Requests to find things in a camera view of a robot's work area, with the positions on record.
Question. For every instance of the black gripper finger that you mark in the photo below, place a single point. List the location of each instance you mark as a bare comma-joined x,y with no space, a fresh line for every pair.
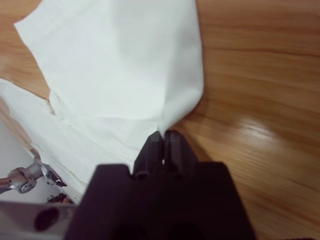
150,157
180,155

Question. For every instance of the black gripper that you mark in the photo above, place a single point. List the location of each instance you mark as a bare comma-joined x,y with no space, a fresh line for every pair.
53,178

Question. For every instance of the white T-shirt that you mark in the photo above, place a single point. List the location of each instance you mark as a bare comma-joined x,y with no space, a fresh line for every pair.
112,62

